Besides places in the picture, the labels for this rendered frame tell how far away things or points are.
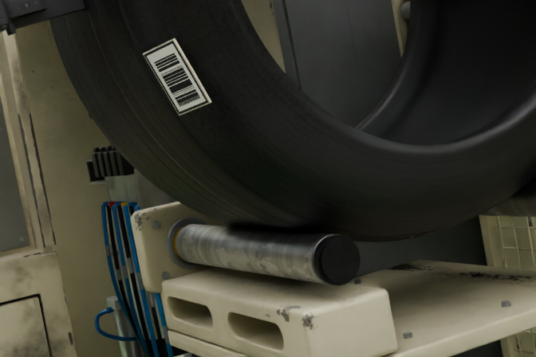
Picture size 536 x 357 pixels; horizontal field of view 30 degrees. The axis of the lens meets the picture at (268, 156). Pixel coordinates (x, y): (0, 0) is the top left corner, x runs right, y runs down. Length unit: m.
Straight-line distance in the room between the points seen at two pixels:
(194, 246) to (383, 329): 0.29
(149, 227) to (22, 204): 0.35
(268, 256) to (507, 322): 0.24
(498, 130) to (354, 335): 0.24
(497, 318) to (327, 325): 0.19
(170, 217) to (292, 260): 0.30
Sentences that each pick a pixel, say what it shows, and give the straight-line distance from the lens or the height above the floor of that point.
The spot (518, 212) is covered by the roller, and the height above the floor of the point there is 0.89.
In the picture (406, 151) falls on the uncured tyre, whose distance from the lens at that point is 0.90.
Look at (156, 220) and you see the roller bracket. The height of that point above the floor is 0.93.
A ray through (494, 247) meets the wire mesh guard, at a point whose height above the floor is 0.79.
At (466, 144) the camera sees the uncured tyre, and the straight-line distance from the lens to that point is 0.94.
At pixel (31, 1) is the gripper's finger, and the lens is 0.89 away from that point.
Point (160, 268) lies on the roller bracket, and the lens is 1.17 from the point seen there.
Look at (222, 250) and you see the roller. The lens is 1.05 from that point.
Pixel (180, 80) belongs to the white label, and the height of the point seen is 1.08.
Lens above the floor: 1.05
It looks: 3 degrees down
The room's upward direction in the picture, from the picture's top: 10 degrees counter-clockwise
